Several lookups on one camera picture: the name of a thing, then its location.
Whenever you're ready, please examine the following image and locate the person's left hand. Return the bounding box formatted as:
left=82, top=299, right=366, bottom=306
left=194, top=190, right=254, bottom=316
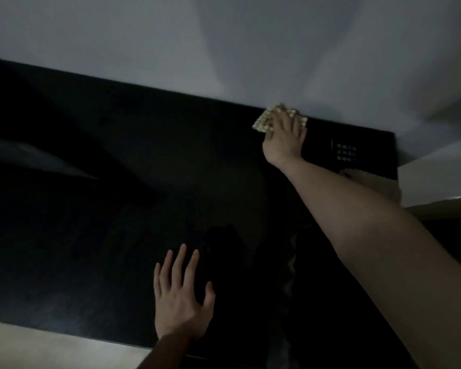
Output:
left=153, top=243, right=216, bottom=342

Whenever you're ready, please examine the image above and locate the person's right hand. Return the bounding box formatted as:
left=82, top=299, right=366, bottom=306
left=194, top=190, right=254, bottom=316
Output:
left=261, top=110, right=308, bottom=168

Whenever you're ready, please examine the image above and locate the yellow textured cleaning cloth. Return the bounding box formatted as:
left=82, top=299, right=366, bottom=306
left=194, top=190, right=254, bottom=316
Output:
left=252, top=103, right=309, bottom=133

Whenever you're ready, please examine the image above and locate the person's right forearm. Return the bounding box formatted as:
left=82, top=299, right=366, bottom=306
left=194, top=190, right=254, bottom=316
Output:
left=280, top=157, right=461, bottom=369

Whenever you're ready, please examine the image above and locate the person's left forearm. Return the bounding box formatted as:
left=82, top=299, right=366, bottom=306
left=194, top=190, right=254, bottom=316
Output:
left=136, top=330, right=196, bottom=369

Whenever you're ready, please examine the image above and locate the black glass cooktop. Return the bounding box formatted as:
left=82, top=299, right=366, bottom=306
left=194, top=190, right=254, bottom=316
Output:
left=0, top=57, right=402, bottom=369

